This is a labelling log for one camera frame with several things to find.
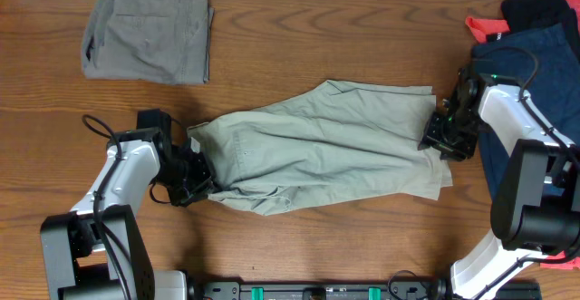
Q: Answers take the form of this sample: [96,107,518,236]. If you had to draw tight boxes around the red garment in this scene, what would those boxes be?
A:
[465,0,579,44]

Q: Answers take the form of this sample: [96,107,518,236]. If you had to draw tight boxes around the black garment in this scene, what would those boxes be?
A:
[486,0,579,59]

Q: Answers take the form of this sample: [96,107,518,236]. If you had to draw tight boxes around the black coiled cable at rail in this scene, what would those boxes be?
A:
[385,268,431,300]

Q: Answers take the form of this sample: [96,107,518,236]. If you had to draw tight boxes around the light khaki shorts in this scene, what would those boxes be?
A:
[188,80,452,216]

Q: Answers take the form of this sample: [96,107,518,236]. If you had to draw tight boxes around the folded dark grey shorts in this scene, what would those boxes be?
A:
[81,0,214,85]

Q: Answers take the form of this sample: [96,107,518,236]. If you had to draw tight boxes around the navy blue garment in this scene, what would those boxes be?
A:
[470,23,580,201]

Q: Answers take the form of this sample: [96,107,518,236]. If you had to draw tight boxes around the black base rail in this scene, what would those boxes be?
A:
[188,281,454,300]

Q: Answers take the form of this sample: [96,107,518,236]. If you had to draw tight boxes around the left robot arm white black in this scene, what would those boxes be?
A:
[40,109,215,299]

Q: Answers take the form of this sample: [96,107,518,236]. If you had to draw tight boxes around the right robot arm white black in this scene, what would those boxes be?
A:
[418,60,579,299]

